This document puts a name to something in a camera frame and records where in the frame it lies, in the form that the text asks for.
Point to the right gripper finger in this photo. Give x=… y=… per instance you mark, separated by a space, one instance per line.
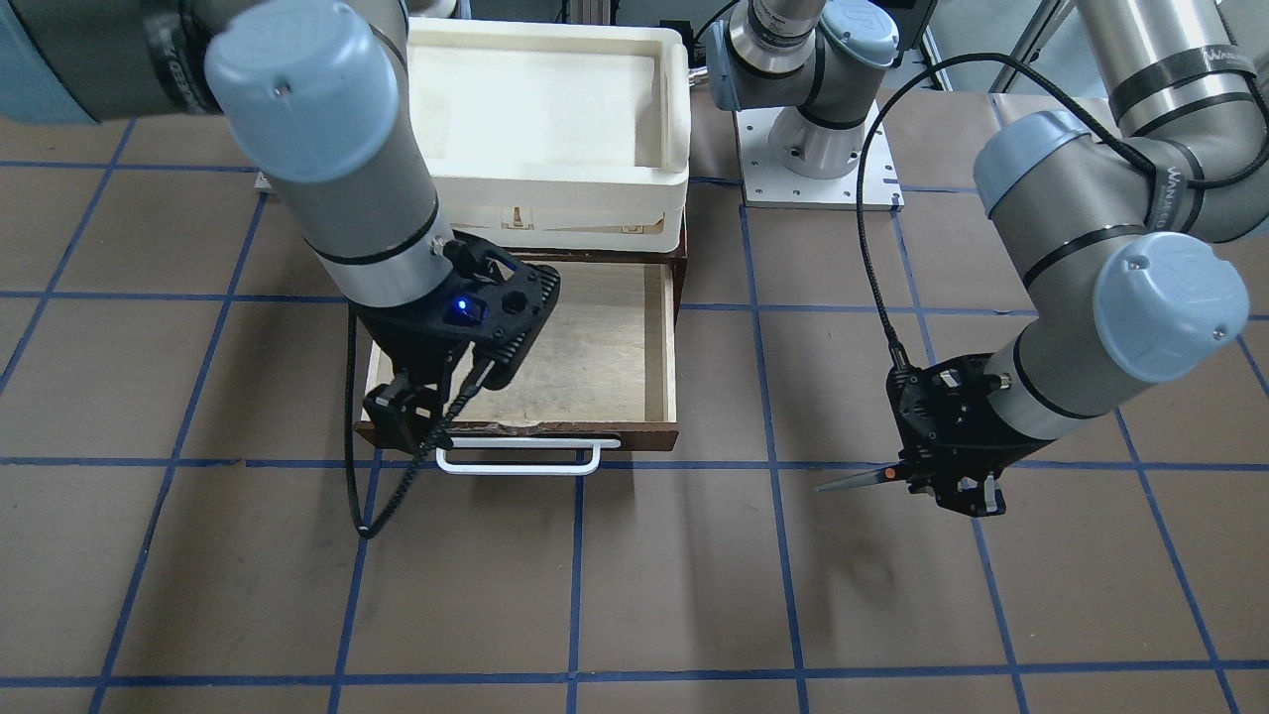
x=400 y=416

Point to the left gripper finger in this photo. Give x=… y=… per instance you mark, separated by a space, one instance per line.
x=981 y=498
x=923 y=469

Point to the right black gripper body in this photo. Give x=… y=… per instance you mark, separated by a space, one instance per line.
x=404 y=342

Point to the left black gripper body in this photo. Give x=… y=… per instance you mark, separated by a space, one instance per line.
x=991 y=443

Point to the orange grey scissors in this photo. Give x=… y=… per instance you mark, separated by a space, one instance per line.
x=899 y=472

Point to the wooden drawer with white handle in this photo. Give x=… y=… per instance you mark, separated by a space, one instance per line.
x=600 y=378

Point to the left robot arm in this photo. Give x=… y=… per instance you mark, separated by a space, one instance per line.
x=1112 y=235

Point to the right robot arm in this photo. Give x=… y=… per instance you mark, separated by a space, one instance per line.
x=316 y=95

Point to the white foam tray box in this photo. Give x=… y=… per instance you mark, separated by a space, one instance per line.
x=555 y=137

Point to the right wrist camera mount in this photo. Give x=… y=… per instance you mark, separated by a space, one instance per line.
x=499 y=303

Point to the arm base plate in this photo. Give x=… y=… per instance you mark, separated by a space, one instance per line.
x=787 y=162

